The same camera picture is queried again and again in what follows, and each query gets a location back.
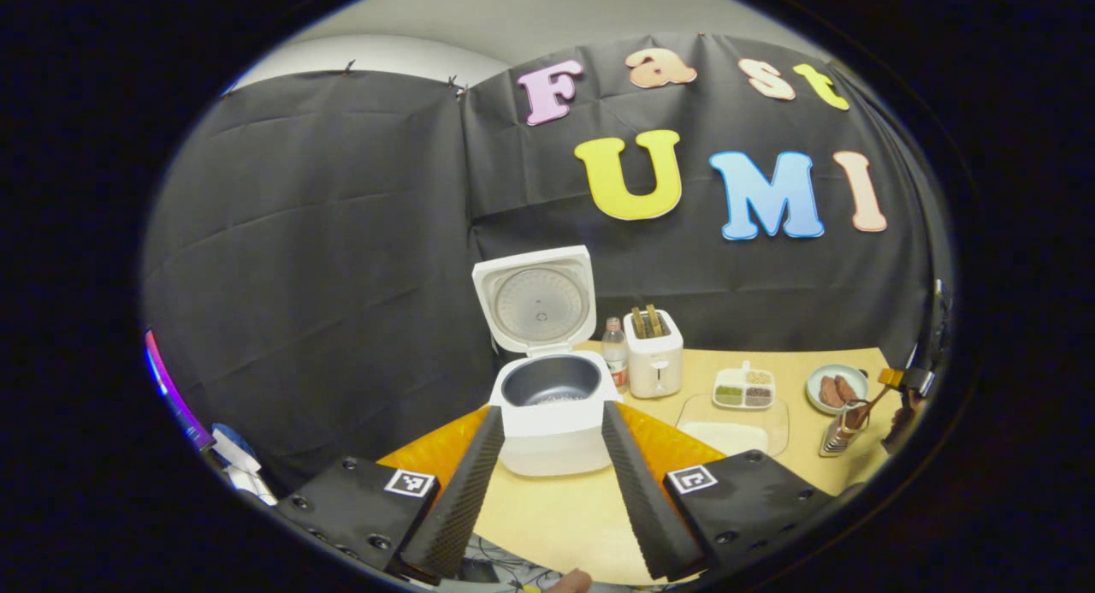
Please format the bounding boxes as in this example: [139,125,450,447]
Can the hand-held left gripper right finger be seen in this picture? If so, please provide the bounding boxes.
[601,400,843,583]

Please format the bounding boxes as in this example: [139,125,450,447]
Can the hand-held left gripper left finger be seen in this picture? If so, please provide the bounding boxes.
[275,405,506,585]

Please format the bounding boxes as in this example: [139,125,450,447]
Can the brown wooden spoon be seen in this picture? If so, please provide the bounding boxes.
[843,386,892,431]

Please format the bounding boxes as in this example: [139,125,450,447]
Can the clear container of rice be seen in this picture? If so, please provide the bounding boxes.
[676,394,790,459]

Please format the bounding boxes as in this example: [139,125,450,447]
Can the white rice cooker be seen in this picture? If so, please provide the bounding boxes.
[472,246,621,477]

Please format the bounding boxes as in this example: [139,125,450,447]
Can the pale green plate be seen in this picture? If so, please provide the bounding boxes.
[806,364,869,416]

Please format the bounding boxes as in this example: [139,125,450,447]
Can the white toaster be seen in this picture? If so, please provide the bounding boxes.
[623,306,684,400]

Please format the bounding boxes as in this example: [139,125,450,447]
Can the small clear drink bottle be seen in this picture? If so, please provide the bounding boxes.
[601,317,630,394]

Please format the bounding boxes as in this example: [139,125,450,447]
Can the white divided grain dish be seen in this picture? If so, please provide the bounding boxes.
[712,361,776,411]

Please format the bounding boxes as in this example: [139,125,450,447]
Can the blue and white cloth pile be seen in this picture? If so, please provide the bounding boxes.
[209,422,280,507]

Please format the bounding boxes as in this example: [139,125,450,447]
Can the black backdrop cloth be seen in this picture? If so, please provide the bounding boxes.
[141,33,946,491]

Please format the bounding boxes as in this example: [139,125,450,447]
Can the tangled dark floor cables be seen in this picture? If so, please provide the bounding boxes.
[458,533,557,592]

